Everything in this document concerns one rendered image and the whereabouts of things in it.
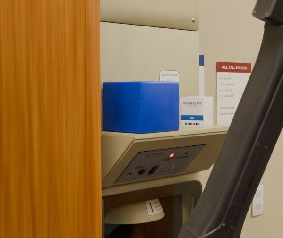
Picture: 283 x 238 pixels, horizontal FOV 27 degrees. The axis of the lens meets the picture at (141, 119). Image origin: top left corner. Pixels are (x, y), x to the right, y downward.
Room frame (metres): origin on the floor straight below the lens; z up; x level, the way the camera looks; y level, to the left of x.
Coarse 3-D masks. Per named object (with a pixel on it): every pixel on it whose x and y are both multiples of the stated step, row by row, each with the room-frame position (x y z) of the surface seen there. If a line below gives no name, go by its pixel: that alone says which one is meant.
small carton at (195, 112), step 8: (184, 104) 1.18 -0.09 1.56; (192, 104) 1.17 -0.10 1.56; (200, 104) 1.16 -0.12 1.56; (208, 104) 1.18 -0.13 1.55; (184, 112) 1.18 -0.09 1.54; (192, 112) 1.17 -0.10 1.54; (200, 112) 1.16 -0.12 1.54; (208, 112) 1.18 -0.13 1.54; (184, 120) 1.18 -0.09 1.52; (192, 120) 1.17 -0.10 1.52; (200, 120) 1.16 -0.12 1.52; (208, 120) 1.18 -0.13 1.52
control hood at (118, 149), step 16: (192, 128) 1.13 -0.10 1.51; (208, 128) 1.13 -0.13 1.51; (224, 128) 1.17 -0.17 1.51; (112, 144) 1.02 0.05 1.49; (128, 144) 0.99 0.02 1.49; (144, 144) 1.01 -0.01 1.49; (160, 144) 1.05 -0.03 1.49; (176, 144) 1.09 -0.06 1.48; (192, 144) 1.13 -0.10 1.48; (208, 144) 1.17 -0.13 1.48; (112, 160) 1.02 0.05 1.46; (128, 160) 1.03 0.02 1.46; (208, 160) 1.23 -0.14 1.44; (112, 176) 1.04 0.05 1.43; (160, 176) 1.16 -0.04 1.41
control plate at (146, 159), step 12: (204, 144) 1.16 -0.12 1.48; (144, 156) 1.05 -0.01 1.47; (156, 156) 1.08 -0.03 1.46; (168, 156) 1.10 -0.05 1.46; (180, 156) 1.14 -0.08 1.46; (192, 156) 1.17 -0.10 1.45; (132, 168) 1.06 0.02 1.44; (144, 168) 1.08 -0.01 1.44; (168, 168) 1.15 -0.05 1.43; (180, 168) 1.18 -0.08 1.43; (120, 180) 1.07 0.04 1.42
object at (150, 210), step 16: (128, 192) 1.12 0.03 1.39; (144, 192) 1.15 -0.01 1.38; (160, 192) 1.18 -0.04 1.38; (176, 192) 1.22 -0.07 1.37; (192, 192) 1.25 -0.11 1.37; (112, 208) 1.09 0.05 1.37; (128, 208) 1.12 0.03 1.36; (144, 208) 1.15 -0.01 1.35; (160, 208) 1.18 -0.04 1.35; (176, 208) 1.22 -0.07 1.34; (192, 208) 1.25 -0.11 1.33; (112, 224) 1.09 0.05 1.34; (128, 224) 1.12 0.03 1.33; (144, 224) 1.15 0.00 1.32; (160, 224) 1.18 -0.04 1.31; (176, 224) 1.22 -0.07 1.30
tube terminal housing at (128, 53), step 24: (120, 24) 1.12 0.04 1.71; (120, 48) 1.12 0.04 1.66; (144, 48) 1.17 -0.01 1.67; (168, 48) 1.22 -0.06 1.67; (192, 48) 1.28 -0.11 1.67; (120, 72) 1.12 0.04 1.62; (144, 72) 1.17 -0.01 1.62; (192, 72) 1.28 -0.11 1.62; (192, 96) 1.28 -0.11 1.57; (120, 192) 1.12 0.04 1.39
